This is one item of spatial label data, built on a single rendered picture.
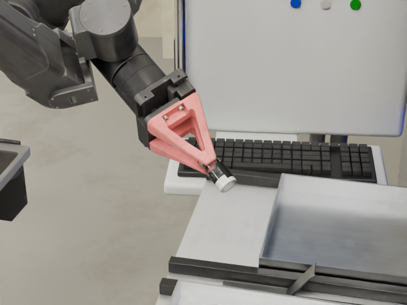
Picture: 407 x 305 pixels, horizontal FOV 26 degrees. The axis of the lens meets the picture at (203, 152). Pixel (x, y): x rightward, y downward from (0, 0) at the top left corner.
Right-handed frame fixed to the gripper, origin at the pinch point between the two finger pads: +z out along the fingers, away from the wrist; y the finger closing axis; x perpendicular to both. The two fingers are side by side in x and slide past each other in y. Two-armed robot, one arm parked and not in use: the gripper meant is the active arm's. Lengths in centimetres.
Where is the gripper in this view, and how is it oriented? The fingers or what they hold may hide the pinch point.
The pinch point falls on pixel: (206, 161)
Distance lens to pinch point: 98.2
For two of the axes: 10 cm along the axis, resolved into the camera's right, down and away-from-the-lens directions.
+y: -0.1, 4.7, 8.8
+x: -8.0, 5.3, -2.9
